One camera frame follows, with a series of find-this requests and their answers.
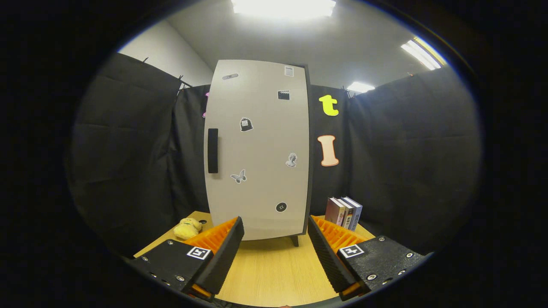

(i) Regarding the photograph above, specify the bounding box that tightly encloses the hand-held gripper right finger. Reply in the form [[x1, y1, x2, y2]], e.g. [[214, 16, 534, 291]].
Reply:
[[307, 215, 431, 301]]

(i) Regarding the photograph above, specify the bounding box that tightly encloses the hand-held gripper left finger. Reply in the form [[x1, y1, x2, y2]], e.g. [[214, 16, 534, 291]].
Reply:
[[126, 216, 245, 301]]

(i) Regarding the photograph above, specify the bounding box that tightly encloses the beige cabinet door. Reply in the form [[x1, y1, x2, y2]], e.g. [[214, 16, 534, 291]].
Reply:
[[204, 59, 310, 241]]

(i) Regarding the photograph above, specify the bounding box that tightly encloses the black door handle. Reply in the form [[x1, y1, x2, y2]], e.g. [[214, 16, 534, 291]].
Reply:
[[208, 128, 219, 174]]

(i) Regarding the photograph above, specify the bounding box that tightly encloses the yellow plush toy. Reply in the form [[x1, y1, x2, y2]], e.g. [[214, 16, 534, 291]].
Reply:
[[173, 218, 203, 240]]

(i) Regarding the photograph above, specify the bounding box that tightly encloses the black backdrop cloth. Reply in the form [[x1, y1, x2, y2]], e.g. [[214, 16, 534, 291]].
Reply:
[[68, 52, 482, 257]]

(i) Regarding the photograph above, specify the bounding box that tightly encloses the long ceiling strip light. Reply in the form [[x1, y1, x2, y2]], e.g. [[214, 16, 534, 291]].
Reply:
[[401, 36, 448, 70]]

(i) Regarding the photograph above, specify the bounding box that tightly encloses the large ceiling light panel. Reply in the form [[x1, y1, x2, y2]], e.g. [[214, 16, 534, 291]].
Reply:
[[231, 0, 337, 20]]

